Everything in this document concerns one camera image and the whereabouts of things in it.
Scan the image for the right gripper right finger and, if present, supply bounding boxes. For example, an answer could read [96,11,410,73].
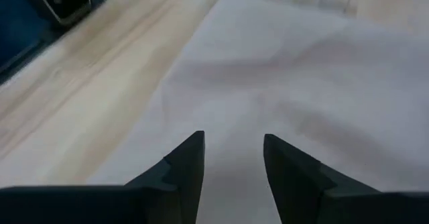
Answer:
[263,133,429,224]

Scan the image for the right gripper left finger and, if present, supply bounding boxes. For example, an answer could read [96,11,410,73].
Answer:
[0,130,206,224]

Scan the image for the pink towel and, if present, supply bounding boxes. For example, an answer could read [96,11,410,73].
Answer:
[86,0,429,224]

